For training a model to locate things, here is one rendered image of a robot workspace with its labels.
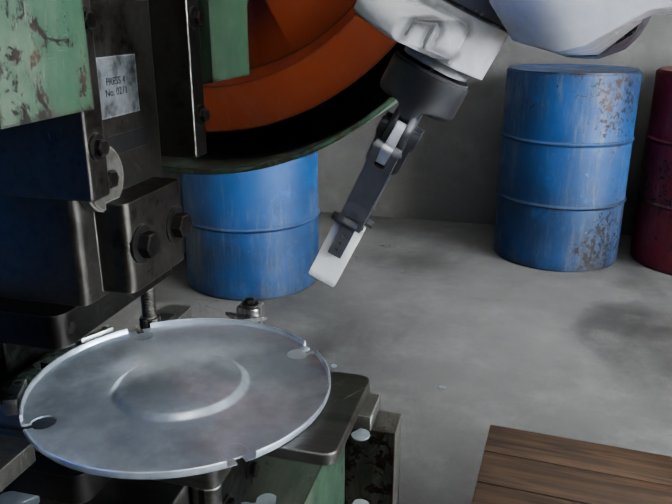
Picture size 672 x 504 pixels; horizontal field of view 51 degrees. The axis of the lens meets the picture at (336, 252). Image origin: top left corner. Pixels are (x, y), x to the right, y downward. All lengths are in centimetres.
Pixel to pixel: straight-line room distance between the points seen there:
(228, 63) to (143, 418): 36
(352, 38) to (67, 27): 46
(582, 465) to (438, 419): 80
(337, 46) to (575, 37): 45
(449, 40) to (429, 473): 145
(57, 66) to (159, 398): 32
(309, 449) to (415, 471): 131
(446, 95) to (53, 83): 32
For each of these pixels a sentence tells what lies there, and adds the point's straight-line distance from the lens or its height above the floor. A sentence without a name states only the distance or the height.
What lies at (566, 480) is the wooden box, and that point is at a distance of 135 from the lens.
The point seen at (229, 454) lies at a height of 78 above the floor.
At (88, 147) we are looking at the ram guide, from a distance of 55.
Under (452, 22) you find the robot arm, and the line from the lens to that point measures 60.
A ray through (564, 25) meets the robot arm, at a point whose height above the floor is 112.
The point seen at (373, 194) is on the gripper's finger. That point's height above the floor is 97.
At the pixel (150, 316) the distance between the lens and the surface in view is 89.
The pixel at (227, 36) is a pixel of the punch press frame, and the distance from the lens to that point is 75.
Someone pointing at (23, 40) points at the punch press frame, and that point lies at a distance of 48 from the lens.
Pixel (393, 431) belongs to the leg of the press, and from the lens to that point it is 93.
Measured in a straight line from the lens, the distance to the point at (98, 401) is 71.
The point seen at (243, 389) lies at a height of 78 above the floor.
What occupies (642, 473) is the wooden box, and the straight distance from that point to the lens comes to 142.
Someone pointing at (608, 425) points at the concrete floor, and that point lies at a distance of 222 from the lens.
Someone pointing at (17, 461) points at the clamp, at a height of 75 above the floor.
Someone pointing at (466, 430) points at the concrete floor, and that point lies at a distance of 209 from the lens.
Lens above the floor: 113
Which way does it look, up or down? 19 degrees down
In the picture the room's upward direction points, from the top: straight up
